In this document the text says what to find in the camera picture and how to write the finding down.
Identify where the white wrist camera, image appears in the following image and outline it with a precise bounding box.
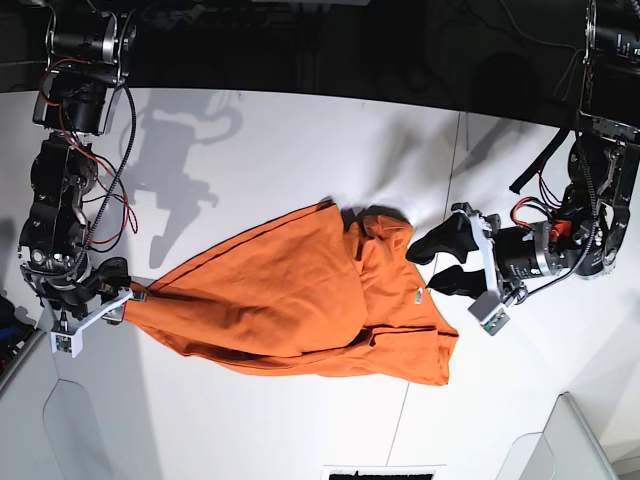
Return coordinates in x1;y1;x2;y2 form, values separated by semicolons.
468;291;510;336
45;288;134;358

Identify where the orange t-shirt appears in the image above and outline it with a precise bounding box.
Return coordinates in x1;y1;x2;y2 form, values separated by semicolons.
124;201;458;386

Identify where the white framed black panel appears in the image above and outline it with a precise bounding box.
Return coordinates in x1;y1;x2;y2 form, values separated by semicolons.
321;465;449;480

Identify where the white wrist camera, image left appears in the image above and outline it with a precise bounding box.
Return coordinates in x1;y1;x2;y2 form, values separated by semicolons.
45;288;134;358

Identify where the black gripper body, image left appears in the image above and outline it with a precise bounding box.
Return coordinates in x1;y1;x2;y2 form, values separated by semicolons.
20;255;119;320

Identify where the white wrist camera, image right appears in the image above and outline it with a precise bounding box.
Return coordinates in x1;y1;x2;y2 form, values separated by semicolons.
468;291;510;336

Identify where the grey tool tray, left edge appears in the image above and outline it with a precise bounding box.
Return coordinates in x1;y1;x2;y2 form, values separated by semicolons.
0;290;45;394

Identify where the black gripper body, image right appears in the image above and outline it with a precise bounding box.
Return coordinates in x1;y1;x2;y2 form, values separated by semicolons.
451;201;580;305

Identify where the grey box, bottom right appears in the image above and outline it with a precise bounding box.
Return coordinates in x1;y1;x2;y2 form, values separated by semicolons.
497;392;617;480

